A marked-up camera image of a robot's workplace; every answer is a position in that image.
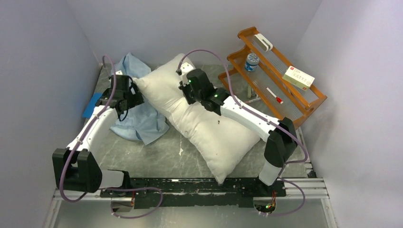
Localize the light blue pillowcase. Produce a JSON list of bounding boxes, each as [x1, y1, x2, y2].
[[110, 53, 170, 145]]

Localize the white pillow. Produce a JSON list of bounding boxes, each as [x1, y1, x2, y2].
[[134, 53, 260, 184]]

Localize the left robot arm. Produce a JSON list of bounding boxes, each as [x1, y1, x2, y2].
[[52, 75, 144, 198]]

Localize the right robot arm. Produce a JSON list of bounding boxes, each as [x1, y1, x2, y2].
[[176, 68, 297, 197]]

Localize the grey pen on table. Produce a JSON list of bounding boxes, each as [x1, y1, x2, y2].
[[244, 97, 261, 104]]

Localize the blue white jar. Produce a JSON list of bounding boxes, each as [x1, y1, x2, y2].
[[244, 53, 260, 72]]

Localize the orange wooden shelf rack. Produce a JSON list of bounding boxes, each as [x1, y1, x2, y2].
[[218, 27, 327, 128]]

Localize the white rectangular device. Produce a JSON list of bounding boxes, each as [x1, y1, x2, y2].
[[253, 33, 273, 52]]

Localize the red white marker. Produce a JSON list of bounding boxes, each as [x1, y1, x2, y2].
[[266, 87, 283, 104]]

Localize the white medicine box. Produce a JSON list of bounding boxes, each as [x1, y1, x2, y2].
[[282, 66, 315, 91]]

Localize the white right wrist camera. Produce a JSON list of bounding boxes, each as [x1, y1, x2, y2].
[[176, 62, 195, 76]]

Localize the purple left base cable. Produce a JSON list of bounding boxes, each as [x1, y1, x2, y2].
[[110, 187, 163, 220]]

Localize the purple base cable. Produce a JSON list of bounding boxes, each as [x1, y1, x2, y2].
[[110, 187, 163, 220], [258, 176, 307, 218]]

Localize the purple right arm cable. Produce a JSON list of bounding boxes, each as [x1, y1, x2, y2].
[[177, 49, 310, 165]]

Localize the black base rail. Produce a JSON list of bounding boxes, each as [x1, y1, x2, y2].
[[100, 178, 286, 209]]

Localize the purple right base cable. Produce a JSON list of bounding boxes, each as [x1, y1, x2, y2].
[[258, 176, 307, 218]]

